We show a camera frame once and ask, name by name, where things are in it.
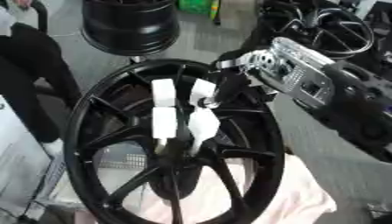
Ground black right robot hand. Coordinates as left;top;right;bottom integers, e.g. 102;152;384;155
202;48;276;110

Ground black spoked wheel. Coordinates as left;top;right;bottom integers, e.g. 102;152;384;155
257;0;377;60
62;58;288;224

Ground black wheel rim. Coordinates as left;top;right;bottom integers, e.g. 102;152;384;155
80;0;183;57

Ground green box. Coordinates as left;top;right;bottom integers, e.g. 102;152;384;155
176;0;222;19

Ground white cloth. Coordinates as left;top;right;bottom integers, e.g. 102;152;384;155
74;153;339;224

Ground person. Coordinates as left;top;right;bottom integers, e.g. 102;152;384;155
0;22;85;144

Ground white box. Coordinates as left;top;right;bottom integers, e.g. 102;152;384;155
0;95;69;207

